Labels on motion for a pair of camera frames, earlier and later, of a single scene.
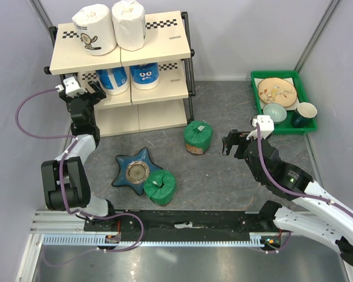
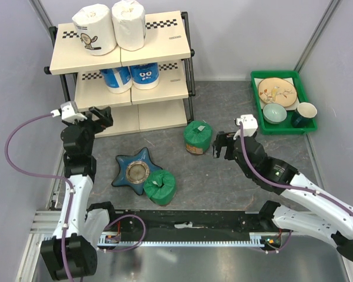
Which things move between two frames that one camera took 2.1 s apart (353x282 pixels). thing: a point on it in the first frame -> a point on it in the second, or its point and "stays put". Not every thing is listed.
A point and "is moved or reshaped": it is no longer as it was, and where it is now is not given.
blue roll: (145, 76) stays put
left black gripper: (96, 97) -> (104, 115)
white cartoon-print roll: (95, 25) stays put
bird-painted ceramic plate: (275, 90) stays put
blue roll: (115, 80) is moved or reshaped
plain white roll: (129, 24) stays put
